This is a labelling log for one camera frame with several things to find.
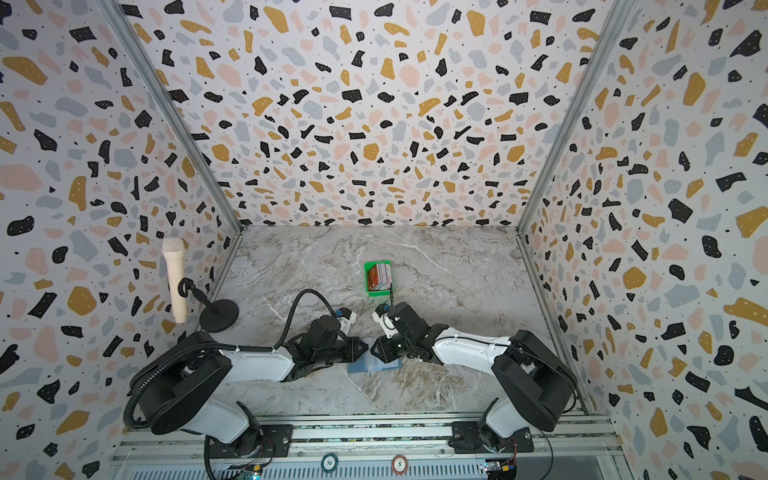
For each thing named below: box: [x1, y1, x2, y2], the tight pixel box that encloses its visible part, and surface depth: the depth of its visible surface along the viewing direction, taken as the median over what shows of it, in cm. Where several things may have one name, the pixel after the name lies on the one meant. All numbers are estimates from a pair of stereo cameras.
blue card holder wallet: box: [347, 351, 403, 373], surface depth 87 cm
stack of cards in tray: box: [368, 263, 392, 292], surface depth 105 cm
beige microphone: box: [161, 237, 188, 324], surface depth 78 cm
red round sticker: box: [391, 454, 408, 476], surface depth 72 cm
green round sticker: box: [320, 453, 339, 473], surface depth 72 cm
